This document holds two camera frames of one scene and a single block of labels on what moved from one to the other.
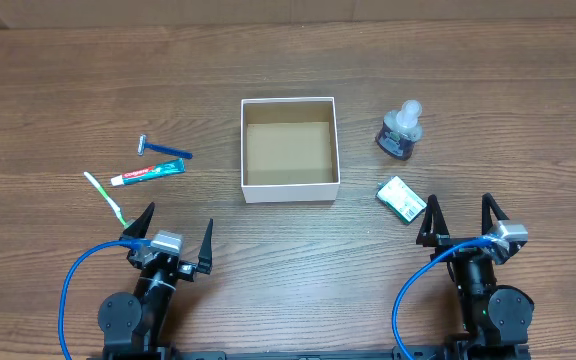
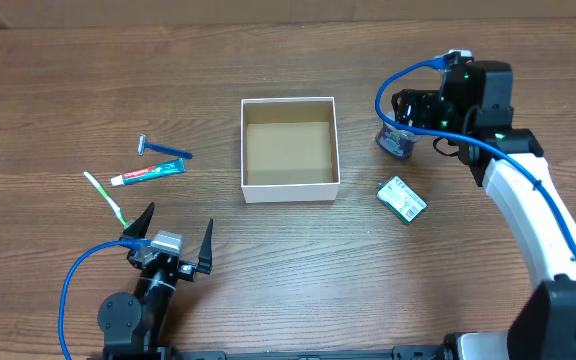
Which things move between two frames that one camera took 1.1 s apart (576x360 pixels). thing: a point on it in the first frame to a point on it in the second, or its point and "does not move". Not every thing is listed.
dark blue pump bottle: [399, 130] does not move
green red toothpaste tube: [152, 172] does not move
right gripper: [466, 245] to [413, 106]
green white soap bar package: [401, 199] does not move
